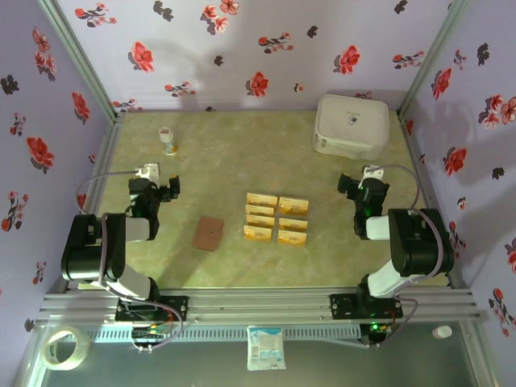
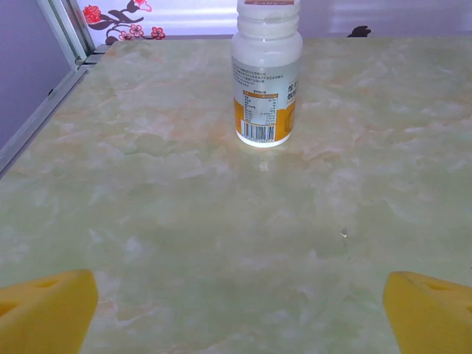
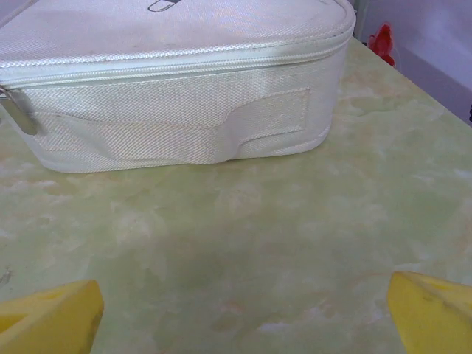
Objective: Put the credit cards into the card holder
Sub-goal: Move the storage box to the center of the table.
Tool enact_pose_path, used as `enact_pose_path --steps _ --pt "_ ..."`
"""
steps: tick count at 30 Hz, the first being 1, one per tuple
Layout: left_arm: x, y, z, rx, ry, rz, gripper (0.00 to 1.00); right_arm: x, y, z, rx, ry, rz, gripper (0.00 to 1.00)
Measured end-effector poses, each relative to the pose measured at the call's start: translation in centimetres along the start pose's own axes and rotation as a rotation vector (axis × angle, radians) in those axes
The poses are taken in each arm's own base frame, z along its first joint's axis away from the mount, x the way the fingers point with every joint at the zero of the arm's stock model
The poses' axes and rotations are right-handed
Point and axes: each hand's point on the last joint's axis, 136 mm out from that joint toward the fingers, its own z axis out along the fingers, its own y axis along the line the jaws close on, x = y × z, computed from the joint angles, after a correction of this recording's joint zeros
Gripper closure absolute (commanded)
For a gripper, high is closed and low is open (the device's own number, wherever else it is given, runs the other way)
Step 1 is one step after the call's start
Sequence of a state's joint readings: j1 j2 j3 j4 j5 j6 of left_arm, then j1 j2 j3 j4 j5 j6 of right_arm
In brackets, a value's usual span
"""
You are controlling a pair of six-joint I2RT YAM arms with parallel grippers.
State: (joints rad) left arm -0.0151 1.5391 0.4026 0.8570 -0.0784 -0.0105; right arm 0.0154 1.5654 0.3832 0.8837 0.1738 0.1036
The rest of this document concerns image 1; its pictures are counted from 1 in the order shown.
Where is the brown card holder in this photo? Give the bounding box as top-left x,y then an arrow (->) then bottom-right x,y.
191,215 -> 225,252

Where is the white pill bottle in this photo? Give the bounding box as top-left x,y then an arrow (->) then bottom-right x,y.
158,127 -> 179,156

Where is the white zippered pouch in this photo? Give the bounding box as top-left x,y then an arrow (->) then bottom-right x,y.
313,94 -> 390,162

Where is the clear tape roll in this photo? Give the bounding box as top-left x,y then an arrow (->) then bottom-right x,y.
43,327 -> 90,371

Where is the white blue wipes packet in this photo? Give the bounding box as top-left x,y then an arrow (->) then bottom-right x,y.
246,324 -> 287,371

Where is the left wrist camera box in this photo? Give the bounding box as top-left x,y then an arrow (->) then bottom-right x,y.
134,162 -> 160,181

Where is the left arm grey cable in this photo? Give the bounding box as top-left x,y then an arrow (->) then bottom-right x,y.
76,171 -> 185,354

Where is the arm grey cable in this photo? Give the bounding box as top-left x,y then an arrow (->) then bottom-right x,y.
364,164 -> 449,350
76,171 -> 185,354

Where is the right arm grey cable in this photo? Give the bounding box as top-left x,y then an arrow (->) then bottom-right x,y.
364,164 -> 449,350

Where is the aluminium side rail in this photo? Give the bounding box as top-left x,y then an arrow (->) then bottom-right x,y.
64,112 -> 126,293
397,110 -> 472,290

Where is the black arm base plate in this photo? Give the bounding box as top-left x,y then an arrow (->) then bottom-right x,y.
114,295 -> 189,323
329,293 -> 404,321

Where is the circuit board with wires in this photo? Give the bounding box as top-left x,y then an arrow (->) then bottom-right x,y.
360,321 -> 394,348
131,324 -> 173,352

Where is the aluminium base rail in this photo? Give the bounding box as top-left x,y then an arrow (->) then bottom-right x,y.
34,286 -> 485,327

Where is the white slotted cable duct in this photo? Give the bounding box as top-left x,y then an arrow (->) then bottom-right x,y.
86,325 -> 362,340

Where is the aluminium corner post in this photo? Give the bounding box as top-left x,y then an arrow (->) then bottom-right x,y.
36,0 -> 127,124
397,0 -> 473,118

